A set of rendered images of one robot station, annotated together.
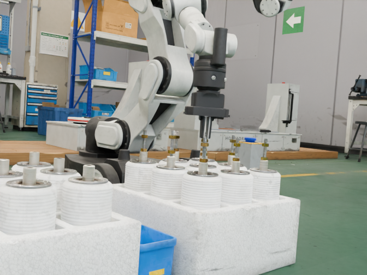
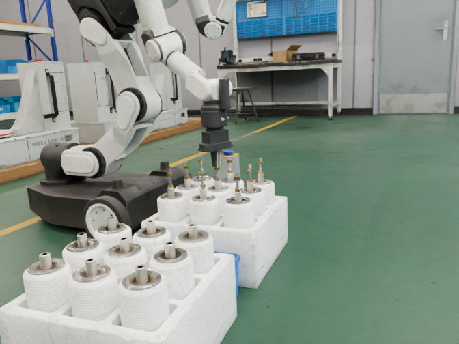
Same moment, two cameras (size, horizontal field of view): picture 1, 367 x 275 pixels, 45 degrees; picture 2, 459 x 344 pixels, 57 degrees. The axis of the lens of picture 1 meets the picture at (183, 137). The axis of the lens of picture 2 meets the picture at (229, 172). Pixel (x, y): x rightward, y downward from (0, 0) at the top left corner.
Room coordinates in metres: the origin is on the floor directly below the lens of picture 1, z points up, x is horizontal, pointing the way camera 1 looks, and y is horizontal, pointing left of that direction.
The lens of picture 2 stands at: (-0.08, 0.51, 0.63)
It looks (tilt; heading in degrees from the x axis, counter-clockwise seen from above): 13 degrees down; 335
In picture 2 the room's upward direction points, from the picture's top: 3 degrees counter-clockwise
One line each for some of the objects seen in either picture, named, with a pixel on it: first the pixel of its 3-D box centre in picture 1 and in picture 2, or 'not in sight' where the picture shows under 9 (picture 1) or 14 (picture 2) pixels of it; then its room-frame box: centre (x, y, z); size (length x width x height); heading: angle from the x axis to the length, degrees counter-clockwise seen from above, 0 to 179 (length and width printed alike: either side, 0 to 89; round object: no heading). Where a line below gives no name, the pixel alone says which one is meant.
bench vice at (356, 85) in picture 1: (362, 87); (227, 56); (5.34, -2.12, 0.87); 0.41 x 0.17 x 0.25; 130
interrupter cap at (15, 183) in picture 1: (29, 184); (170, 255); (0.76, 0.26, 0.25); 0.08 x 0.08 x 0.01
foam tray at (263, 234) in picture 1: (198, 223); (220, 232); (1.21, -0.06, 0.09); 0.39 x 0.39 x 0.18; 42
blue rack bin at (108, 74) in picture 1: (98, 73); not in sight; (6.41, 1.30, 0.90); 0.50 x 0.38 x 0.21; 41
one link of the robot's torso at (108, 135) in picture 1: (125, 136); (93, 160); (1.92, 0.25, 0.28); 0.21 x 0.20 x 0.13; 40
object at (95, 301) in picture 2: not in sight; (97, 313); (0.76, 0.43, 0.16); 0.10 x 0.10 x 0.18
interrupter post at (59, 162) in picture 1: (59, 166); (150, 227); (0.93, 0.26, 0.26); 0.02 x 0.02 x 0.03
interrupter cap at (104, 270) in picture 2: not in sight; (91, 273); (0.76, 0.43, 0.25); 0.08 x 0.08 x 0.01
